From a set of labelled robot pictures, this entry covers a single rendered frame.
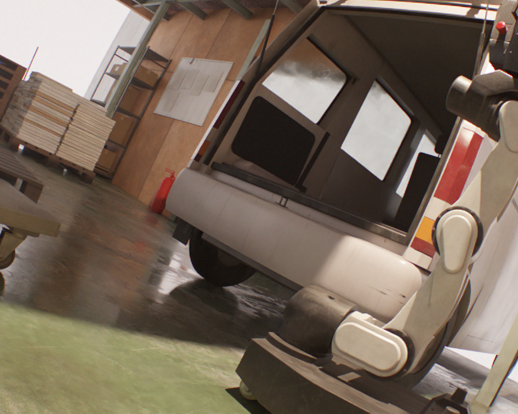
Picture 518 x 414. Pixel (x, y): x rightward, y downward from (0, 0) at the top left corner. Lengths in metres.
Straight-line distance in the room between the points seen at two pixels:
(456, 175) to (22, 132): 4.35
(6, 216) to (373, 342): 0.99
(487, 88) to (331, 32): 1.86
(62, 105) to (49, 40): 4.36
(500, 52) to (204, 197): 1.52
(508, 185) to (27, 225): 1.28
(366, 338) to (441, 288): 0.22
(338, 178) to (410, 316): 2.26
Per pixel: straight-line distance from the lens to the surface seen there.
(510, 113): 1.33
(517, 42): 1.44
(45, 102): 5.30
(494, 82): 1.40
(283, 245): 1.96
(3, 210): 1.33
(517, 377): 5.43
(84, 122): 5.47
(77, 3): 9.80
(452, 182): 1.82
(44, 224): 1.44
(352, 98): 3.35
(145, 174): 6.69
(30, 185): 2.74
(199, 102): 6.39
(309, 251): 1.89
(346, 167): 3.48
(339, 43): 3.17
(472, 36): 2.82
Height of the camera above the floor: 0.46
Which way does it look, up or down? 2 degrees up
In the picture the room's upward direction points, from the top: 25 degrees clockwise
